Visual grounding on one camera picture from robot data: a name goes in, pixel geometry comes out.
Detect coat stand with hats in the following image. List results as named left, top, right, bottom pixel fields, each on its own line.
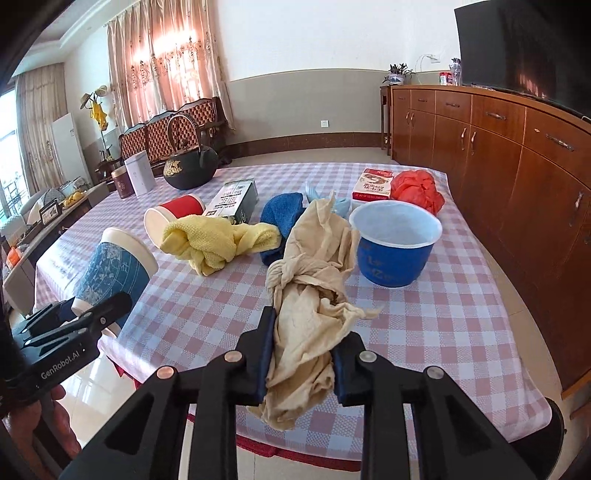
left=78, top=84, right=112, bottom=130

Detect red paper cup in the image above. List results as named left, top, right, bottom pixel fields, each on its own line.
left=143, top=194, right=206, bottom=241

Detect potted plant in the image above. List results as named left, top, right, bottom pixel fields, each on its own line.
left=383, top=63, right=416, bottom=86

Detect low side counter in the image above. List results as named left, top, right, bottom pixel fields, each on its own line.
left=0, top=182, right=109, bottom=278

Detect wooden sofa with red cushions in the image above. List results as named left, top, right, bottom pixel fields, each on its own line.
left=119, top=97, right=232, bottom=178

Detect black television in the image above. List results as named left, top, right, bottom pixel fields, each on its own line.
left=455, top=0, right=591, bottom=121

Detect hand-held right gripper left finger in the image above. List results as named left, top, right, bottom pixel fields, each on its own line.
left=58, top=306, right=278, bottom=480

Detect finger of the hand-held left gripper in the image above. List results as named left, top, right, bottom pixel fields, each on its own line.
left=11, top=298, right=75, bottom=336
left=25, top=292, right=134, bottom=354

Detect green and white carton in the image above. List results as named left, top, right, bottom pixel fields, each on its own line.
left=203, top=180, right=259, bottom=225

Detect red and white milk carton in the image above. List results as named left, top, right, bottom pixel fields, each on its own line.
left=352, top=167, right=398, bottom=201

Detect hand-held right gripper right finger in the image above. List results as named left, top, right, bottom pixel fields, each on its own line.
left=330, top=332, right=539, bottom=480

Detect blue towel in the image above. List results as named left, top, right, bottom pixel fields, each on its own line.
left=260, top=193, right=305, bottom=266

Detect red plastic bag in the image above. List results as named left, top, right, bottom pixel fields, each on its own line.
left=390, top=169, right=445, bottom=215

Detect beige curtain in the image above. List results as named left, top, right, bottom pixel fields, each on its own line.
left=16, top=62, right=68, bottom=197

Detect beige cloth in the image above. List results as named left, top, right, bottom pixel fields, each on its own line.
left=259, top=196, right=382, bottom=432

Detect brown canister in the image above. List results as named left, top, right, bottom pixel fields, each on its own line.
left=111, top=167, right=134, bottom=199

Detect blue patterned paper cup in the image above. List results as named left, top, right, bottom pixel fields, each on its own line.
left=71, top=226, right=159, bottom=337

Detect pink embroidered curtain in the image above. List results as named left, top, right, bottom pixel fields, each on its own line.
left=107, top=0, right=227, bottom=132

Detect black cast iron teapot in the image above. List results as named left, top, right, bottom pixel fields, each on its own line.
left=164, top=114, right=220, bottom=190

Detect white refrigerator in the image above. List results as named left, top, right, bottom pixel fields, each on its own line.
left=51, top=112, right=90, bottom=185

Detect wooden sideboard cabinet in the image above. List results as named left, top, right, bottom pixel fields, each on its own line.
left=390, top=84, right=591, bottom=400

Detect person's left hand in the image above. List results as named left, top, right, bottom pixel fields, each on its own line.
left=4, top=384, right=82, bottom=462

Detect white tin box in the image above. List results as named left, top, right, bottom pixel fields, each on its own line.
left=124, top=151, right=156, bottom=197

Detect light blue face mask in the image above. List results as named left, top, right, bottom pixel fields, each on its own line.
left=305, top=181, right=354, bottom=217

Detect yellow cloth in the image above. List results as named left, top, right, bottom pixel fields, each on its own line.
left=160, top=215, right=282, bottom=277

